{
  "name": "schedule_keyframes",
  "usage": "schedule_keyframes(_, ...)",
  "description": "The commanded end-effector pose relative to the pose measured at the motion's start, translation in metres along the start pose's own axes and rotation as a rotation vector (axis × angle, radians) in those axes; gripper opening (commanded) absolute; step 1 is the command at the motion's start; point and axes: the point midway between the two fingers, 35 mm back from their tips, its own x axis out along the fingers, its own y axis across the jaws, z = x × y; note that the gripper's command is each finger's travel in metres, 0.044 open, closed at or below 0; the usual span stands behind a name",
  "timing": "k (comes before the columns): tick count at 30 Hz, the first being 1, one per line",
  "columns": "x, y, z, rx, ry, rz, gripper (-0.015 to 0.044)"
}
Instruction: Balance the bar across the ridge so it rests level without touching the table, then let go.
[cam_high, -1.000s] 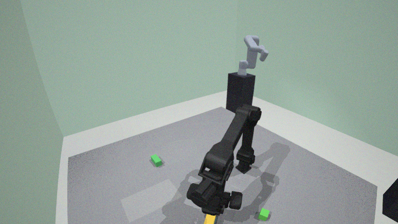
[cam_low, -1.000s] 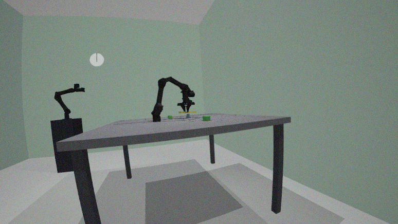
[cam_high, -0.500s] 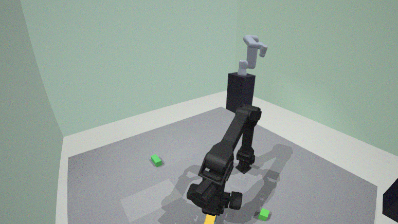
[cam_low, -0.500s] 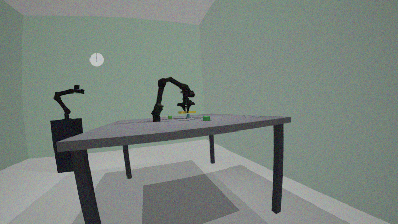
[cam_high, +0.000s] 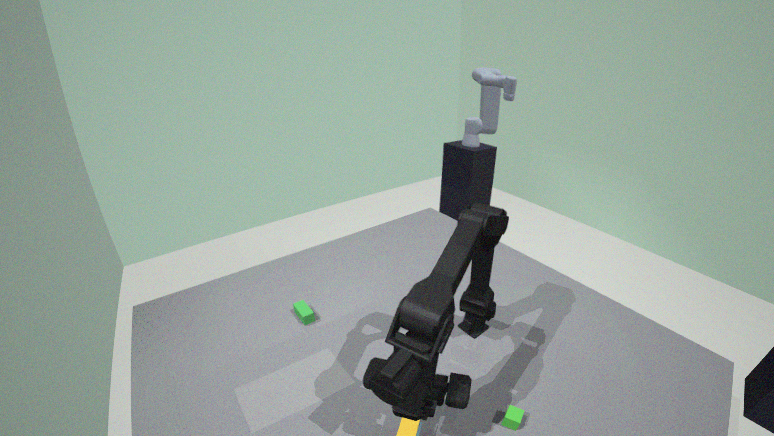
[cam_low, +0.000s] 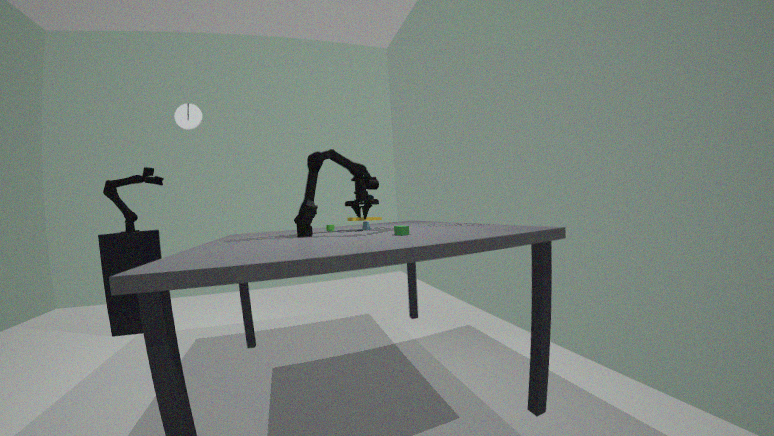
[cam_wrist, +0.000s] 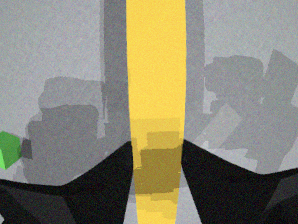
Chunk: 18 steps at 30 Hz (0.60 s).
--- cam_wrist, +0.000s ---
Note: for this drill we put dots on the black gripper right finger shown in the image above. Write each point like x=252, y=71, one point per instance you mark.
x=227, y=194

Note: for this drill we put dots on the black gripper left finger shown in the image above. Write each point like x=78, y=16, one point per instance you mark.
x=96, y=197

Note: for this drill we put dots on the small green block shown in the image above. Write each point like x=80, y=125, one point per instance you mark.
x=9, y=150

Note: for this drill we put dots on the yellow bar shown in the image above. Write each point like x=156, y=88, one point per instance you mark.
x=156, y=56

